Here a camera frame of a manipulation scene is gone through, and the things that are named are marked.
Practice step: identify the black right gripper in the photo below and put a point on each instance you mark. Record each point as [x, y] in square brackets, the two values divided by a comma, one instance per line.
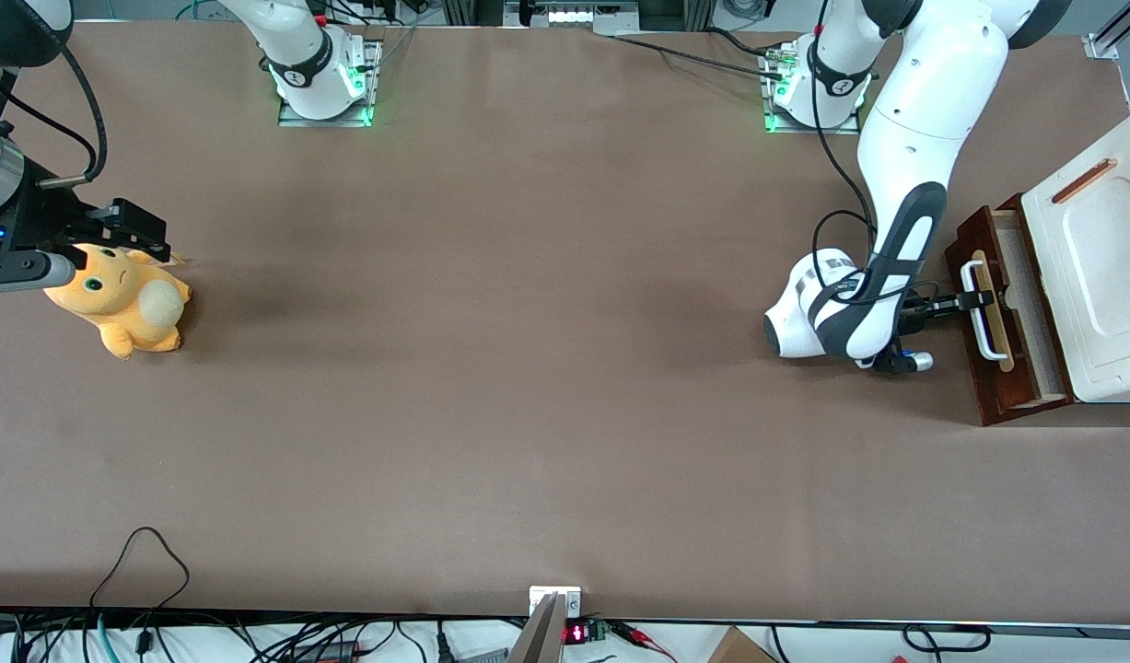
[47, 217]

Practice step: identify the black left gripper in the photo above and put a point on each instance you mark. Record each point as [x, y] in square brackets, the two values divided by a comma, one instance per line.
[914, 315]

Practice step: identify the dark wooden drawer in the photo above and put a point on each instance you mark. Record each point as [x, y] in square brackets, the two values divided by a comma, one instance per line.
[1034, 313]

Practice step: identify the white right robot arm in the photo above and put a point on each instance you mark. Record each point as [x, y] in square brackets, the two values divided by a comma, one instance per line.
[311, 64]

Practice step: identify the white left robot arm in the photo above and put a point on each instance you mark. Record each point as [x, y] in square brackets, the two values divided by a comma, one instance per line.
[933, 92]

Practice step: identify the dark wooden drawer case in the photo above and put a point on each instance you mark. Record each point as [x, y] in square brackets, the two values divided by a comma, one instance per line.
[1025, 416]

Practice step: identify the yellow plush toy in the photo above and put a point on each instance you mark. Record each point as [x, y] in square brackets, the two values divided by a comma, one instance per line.
[113, 304]

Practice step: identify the white cabinet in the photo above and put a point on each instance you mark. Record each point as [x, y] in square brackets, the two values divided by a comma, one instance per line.
[1108, 276]

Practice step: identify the brown cardboard box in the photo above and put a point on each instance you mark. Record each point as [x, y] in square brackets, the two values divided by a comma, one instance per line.
[739, 649]

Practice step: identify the lit white device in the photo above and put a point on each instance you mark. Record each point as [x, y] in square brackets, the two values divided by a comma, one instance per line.
[574, 15]

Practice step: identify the red LED display module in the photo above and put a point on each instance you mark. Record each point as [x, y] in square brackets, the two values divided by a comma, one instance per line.
[576, 633]

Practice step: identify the aluminium profile bar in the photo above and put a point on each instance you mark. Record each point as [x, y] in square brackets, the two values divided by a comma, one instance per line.
[537, 640]

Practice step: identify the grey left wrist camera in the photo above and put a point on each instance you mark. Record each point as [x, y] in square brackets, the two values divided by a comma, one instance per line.
[919, 363]

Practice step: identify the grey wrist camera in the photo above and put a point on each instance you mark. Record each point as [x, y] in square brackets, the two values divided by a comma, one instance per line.
[919, 363]
[21, 270]

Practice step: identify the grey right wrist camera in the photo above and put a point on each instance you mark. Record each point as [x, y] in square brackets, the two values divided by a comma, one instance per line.
[21, 270]

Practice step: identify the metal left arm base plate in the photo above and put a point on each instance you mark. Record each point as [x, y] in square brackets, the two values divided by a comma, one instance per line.
[776, 124]

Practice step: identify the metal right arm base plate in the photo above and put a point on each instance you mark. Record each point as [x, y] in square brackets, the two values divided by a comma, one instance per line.
[373, 83]

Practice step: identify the aluminium frame profile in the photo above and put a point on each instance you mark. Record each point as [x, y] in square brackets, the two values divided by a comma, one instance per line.
[1103, 46]

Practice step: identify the white metal bracket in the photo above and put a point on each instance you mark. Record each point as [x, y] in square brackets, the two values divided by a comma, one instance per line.
[569, 603]

